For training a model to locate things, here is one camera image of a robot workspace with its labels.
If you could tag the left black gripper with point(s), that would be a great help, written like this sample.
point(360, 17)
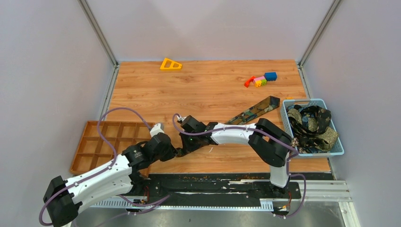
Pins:
point(171, 154)

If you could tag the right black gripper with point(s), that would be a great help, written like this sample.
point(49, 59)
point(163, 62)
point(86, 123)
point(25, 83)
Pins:
point(186, 146)

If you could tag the blue green brown tie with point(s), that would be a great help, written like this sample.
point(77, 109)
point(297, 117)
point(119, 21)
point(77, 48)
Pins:
point(253, 112)

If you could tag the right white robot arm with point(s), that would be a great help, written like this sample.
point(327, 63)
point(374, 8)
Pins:
point(269, 142)

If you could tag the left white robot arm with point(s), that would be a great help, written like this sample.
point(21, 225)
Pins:
point(65, 199)

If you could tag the wooden compartment tray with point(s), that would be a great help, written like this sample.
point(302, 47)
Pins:
point(93, 151)

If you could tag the yellow triangular plastic block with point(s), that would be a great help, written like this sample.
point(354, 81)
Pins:
point(170, 65)

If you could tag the colourful toy brick assembly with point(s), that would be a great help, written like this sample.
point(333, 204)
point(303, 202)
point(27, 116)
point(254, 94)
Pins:
point(262, 80)

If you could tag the floral tie end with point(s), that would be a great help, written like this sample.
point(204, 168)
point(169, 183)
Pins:
point(295, 143)

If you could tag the blue perforated plastic basket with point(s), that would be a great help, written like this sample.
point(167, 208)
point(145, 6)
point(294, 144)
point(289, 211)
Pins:
point(309, 120)

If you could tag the dark floral tie in basket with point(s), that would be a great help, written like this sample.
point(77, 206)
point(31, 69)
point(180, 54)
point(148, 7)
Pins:
point(313, 125)

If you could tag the olive patterned rolled tie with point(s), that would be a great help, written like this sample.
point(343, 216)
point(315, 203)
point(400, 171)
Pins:
point(325, 137)

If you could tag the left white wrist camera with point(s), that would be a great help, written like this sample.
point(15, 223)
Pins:
point(156, 129)

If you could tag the aluminium frame rails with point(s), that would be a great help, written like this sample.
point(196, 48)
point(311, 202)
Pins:
point(315, 188)

